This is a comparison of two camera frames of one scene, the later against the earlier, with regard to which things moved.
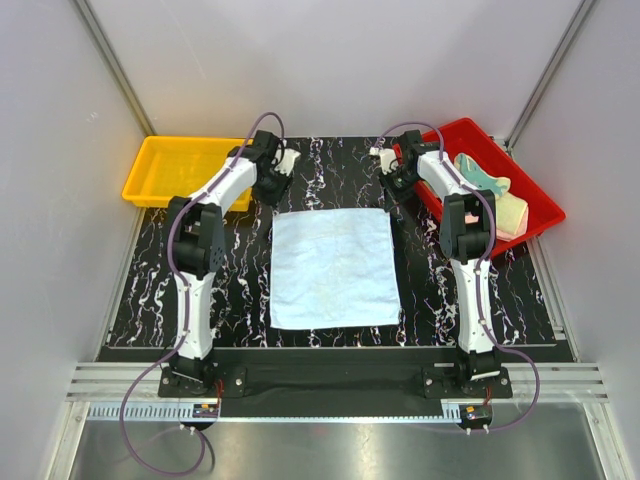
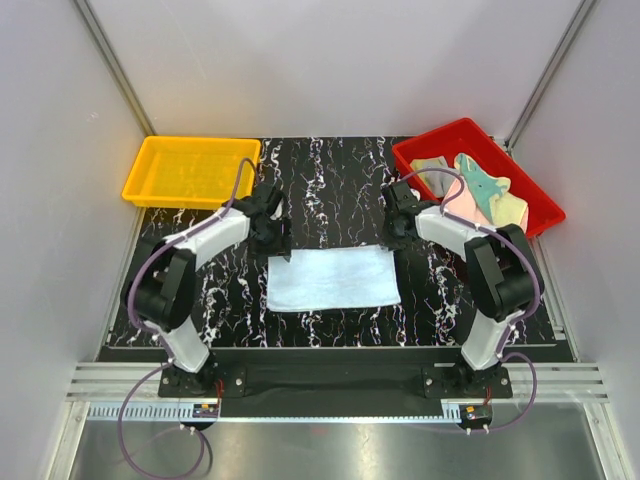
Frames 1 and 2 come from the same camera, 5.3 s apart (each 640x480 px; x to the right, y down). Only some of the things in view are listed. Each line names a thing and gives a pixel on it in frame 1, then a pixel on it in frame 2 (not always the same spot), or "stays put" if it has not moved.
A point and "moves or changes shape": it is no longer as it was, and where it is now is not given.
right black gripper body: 399,183 to 390,233
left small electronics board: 205,411 stays put
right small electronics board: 475,415 stays put
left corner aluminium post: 116,64 stays put
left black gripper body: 271,190 to 267,243
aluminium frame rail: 134,392 stays put
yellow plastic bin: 167,167 stays put
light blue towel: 332,268 moves or changes shape
